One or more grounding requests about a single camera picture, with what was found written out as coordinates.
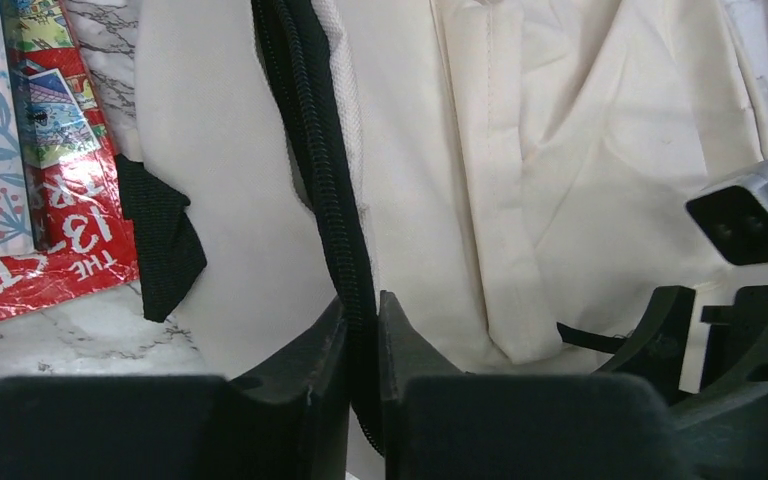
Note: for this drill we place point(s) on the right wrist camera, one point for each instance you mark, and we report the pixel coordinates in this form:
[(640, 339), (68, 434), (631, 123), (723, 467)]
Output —
[(733, 215)]

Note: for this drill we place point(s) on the red cover book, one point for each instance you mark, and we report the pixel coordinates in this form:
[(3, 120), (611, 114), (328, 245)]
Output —
[(83, 243)]

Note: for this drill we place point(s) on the cream canvas backpack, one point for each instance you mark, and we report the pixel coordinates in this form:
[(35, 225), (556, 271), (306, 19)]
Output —
[(514, 172)]

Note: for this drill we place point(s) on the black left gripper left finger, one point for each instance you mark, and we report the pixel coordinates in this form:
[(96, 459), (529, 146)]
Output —
[(287, 418)]

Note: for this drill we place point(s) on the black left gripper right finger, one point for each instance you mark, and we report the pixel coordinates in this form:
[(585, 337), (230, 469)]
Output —
[(442, 423)]

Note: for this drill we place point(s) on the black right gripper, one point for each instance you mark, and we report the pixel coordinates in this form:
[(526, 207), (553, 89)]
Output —
[(722, 429)]

